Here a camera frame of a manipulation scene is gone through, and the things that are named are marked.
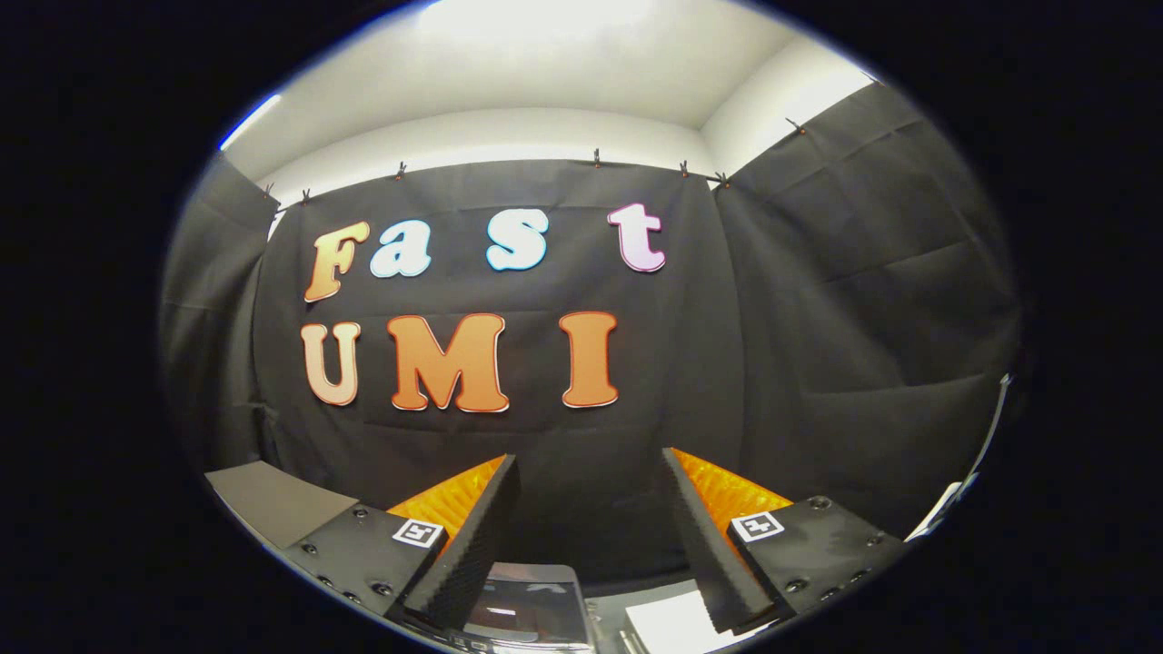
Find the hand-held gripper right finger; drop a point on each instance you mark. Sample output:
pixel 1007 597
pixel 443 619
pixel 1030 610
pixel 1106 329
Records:
pixel 704 536

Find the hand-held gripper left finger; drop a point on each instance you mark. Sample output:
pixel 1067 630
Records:
pixel 477 545

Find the dark glass washing machine lid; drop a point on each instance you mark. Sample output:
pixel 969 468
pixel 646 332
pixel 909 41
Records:
pixel 527 604

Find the grey washing machine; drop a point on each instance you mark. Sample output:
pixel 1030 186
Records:
pixel 607 627

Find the white sheet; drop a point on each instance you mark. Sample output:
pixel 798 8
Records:
pixel 677 622

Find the white plastic item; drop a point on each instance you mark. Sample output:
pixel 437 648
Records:
pixel 940 509

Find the row of cloth clips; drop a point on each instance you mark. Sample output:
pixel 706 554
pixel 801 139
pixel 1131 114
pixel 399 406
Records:
pixel 597 158

